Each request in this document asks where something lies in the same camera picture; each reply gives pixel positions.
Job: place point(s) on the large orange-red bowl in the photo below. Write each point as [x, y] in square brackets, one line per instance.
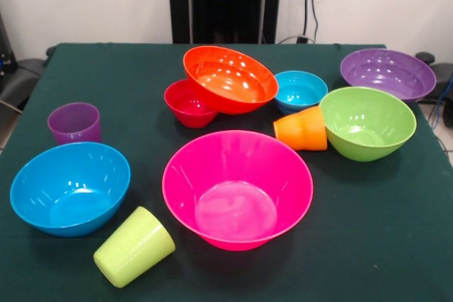
[230, 79]

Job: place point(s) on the orange cup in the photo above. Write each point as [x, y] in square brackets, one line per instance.
[301, 130]

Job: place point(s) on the large pink bowl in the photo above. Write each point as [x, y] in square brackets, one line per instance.
[237, 192]

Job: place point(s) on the green cup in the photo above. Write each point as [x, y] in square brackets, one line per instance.
[132, 249]

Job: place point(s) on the small blue bowl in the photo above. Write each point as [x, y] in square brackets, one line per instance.
[301, 93]

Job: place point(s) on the small red-pink bowl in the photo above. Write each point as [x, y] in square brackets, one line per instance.
[184, 107]

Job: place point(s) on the large purple bowl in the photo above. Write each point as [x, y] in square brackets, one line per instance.
[387, 72]

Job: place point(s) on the large green bowl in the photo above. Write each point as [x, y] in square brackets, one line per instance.
[368, 125]

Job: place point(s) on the purple cup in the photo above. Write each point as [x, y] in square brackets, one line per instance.
[74, 125]

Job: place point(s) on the dark green tablecloth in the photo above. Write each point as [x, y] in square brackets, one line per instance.
[354, 210]

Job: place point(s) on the large blue bowl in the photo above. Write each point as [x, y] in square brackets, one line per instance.
[70, 189]

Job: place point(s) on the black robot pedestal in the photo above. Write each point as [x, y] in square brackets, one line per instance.
[212, 15]

